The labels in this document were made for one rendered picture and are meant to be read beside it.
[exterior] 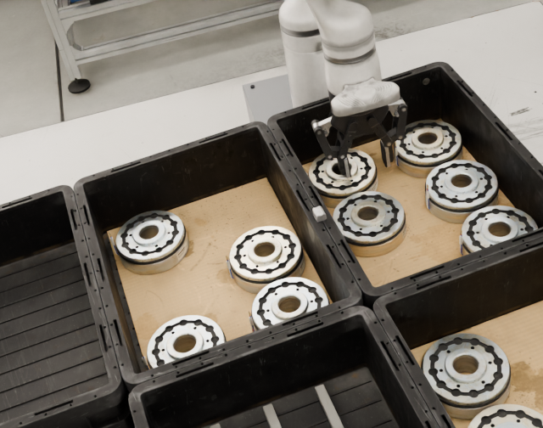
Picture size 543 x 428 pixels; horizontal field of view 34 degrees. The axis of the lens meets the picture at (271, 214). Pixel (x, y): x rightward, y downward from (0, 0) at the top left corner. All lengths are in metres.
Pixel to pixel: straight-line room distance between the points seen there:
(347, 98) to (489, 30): 0.78
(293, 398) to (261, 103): 0.66
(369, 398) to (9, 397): 0.47
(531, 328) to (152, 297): 0.51
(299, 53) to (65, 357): 0.61
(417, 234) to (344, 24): 0.32
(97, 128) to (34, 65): 1.68
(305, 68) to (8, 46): 2.32
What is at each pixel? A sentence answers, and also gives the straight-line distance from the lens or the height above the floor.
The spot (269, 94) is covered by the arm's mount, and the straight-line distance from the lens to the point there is 1.63.
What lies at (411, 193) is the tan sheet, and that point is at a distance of 1.34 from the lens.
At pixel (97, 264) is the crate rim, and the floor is 0.93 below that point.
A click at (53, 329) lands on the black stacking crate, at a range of 1.28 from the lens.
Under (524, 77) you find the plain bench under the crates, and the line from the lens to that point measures 1.78.
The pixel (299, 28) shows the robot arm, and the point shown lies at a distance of 1.44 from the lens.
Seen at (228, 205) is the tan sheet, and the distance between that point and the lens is 1.37.
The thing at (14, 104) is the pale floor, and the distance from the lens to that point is 3.31.
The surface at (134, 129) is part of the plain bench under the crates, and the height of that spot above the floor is 0.70.
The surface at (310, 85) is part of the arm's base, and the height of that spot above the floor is 0.88.
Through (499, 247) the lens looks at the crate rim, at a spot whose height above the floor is 0.93.
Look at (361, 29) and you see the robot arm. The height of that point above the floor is 1.12.
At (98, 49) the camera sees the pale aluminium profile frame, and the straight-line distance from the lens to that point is 3.19.
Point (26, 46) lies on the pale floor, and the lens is 3.63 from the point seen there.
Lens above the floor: 1.74
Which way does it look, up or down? 43 degrees down
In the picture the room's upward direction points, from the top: 12 degrees counter-clockwise
